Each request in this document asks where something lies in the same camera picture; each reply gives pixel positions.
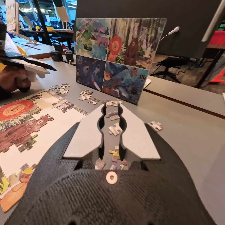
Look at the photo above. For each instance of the small black device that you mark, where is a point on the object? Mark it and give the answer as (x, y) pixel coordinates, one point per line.
(69, 55)

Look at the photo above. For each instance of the red floor object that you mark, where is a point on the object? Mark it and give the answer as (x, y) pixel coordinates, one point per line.
(219, 78)

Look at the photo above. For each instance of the white sign board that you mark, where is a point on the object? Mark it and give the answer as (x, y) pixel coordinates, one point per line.
(12, 15)

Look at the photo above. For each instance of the black box device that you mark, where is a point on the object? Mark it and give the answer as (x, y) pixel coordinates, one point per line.
(56, 54)

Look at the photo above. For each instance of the jigsaw pieces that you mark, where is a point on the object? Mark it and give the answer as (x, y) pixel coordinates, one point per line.
(115, 129)

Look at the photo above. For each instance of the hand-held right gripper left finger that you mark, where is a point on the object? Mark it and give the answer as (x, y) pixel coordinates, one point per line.
(82, 138)

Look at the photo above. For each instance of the person's left hand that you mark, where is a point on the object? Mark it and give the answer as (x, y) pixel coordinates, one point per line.
(12, 77)

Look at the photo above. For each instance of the cardboard sheet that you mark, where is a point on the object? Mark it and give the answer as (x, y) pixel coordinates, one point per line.
(63, 13)

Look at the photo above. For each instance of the grey slanted pole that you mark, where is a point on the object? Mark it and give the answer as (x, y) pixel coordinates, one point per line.
(212, 21)

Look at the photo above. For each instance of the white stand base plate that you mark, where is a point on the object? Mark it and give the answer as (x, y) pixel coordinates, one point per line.
(148, 82)

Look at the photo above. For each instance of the jigsaw puzzle board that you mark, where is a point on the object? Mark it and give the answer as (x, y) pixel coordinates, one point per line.
(52, 119)

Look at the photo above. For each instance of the illustrated puzzle box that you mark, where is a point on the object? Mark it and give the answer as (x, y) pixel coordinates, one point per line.
(123, 52)

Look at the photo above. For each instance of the brown green puzzle piece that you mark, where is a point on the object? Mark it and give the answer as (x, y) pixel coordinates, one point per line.
(28, 144)

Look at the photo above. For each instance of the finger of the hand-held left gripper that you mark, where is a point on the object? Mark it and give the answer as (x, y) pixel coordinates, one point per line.
(35, 67)
(40, 75)

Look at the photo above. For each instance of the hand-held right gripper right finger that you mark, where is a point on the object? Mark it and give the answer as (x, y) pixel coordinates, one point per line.
(140, 140)

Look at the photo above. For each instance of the long wooden table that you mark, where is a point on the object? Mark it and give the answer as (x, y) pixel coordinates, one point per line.
(44, 49)

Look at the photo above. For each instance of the black office chair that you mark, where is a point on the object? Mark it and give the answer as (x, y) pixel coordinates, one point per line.
(168, 66)

